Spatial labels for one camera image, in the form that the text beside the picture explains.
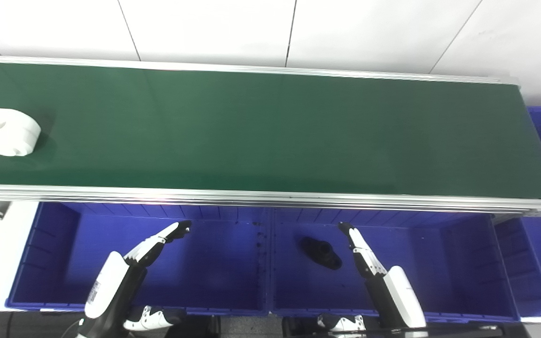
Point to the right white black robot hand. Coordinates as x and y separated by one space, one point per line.
399 295

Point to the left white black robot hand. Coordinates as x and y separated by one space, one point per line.
111 281

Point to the white round plastic part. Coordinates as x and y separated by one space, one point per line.
6 131

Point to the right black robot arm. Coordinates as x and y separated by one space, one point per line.
449 332

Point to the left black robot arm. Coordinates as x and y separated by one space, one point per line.
94 334

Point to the black plastic part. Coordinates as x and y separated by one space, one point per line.
321 252

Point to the green conveyor belt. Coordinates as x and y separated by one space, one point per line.
270 197
270 131

